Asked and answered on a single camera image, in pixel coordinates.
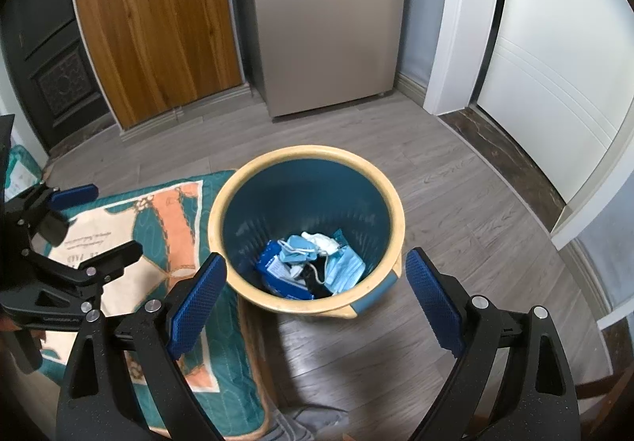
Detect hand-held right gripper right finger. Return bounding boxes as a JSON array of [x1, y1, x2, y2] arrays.
[[405, 247, 580, 441]]

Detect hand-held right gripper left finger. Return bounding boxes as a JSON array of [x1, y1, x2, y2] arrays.
[[55, 252, 229, 441]]

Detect grey floor cloth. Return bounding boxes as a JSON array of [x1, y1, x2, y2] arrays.
[[270, 404, 350, 441]]

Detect white blue wipes packet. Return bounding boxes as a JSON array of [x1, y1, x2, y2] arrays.
[[255, 239, 310, 299]]

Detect blue face mask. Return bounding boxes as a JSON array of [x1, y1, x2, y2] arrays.
[[317, 243, 366, 294], [280, 234, 319, 266]]

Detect blue bin with yellow rim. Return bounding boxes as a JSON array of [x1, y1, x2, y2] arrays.
[[207, 144, 406, 322]]

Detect teal wipes pack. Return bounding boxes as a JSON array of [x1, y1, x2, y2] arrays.
[[5, 144, 43, 204]]

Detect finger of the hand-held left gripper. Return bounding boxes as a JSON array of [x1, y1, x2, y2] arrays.
[[0, 182, 99, 248], [0, 240, 144, 309]]

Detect dark entry door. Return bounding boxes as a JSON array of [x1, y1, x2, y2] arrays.
[[0, 0, 117, 155]]

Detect printed teal orange mat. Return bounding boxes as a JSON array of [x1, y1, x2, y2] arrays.
[[37, 170, 265, 439]]

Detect grey refrigerator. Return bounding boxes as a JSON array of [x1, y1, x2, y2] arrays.
[[245, 0, 412, 120]]

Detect wooden cabinet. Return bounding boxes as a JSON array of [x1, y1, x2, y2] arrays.
[[69, 0, 244, 130]]

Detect white door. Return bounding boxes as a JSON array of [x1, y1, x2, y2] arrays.
[[473, 0, 634, 206]]

